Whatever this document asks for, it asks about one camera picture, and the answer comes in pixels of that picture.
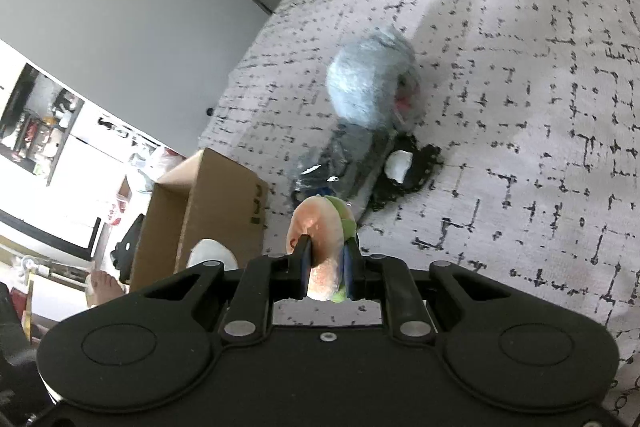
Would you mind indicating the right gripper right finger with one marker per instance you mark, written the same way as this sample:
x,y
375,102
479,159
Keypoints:
x,y
389,282

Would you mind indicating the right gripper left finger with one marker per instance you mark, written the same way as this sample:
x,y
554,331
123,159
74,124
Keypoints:
x,y
265,281

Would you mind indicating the orange slice plush toy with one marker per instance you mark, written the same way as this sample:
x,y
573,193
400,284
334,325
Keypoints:
x,y
329,223

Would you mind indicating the clear bag of dark items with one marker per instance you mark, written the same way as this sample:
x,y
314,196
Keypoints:
x,y
346,166

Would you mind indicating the blue fluffy plush toy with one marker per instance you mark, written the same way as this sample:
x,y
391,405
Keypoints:
x,y
374,82

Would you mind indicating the open cardboard box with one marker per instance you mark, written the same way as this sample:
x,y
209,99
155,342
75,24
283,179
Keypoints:
x,y
207,196

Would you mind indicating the black stool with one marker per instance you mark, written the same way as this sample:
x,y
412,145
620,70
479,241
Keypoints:
x,y
123,254

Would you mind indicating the white trash bag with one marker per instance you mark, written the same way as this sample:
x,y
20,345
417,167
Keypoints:
x,y
145,167

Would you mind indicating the person's bare foot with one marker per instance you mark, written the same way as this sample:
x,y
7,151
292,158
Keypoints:
x,y
102,287

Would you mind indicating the patterned grey bed blanket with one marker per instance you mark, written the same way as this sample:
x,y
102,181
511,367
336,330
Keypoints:
x,y
535,107

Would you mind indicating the kitchen shelf with appliances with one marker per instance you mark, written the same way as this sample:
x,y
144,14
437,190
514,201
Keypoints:
x,y
36,123

